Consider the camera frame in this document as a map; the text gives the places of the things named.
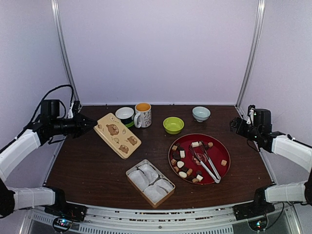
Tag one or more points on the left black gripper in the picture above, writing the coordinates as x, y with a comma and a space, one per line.
80, 128

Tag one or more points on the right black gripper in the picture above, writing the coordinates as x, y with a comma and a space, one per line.
236, 121

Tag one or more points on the bear print tin lid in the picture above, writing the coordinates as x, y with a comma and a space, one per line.
117, 135

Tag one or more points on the white rectangular chocolate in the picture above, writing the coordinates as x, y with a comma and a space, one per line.
195, 144

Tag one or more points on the metal serving tongs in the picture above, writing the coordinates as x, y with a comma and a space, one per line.
206, 162

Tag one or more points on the round red tray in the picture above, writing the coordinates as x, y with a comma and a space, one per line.
217, 153

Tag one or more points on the beige tin box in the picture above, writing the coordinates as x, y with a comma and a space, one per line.
150, 182

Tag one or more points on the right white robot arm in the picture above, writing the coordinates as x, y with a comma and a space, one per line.
291, 164

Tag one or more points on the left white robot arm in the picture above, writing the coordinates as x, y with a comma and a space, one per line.
22, 169

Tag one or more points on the white chocolate cube front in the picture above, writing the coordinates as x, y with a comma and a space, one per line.
199, 177

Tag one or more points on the white block chocolate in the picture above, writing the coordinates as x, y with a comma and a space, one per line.
182, 153

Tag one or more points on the caramel ridged chocolate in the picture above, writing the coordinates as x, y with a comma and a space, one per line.
189, 172

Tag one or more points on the white heart chocolate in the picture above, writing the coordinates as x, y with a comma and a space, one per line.
180, 164

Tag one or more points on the white oval chocolate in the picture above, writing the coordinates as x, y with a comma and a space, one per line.
182, 174

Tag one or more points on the white and navy cup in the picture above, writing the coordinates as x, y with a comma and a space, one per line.
126, 115

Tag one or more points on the green saucer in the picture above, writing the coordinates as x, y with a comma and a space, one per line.
130, 124

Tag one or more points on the pale blue bowl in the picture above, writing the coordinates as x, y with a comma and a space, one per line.
201, 113

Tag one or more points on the patterned mug yellow inside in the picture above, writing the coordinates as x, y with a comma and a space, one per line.
143, 115

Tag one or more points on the lime green bowl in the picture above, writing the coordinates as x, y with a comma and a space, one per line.
173, 125

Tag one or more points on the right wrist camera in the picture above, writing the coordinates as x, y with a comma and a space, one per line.
260, 118

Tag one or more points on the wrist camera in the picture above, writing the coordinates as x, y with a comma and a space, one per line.
50, 111
260, 118

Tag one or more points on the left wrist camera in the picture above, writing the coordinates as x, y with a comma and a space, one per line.
50, 111

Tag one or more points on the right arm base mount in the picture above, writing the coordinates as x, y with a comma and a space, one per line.
256, 215

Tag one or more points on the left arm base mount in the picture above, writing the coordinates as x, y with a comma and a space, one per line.
66, 216

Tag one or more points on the right aluminium frame post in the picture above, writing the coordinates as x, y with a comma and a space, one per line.
258, 25

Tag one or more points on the aluminium frame post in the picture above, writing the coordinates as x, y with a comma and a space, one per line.
61, 40
258, 25

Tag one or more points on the front metal rail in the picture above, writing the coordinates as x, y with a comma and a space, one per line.
211, 220

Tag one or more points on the left aluminium frame post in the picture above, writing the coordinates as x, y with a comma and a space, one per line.
61, 40

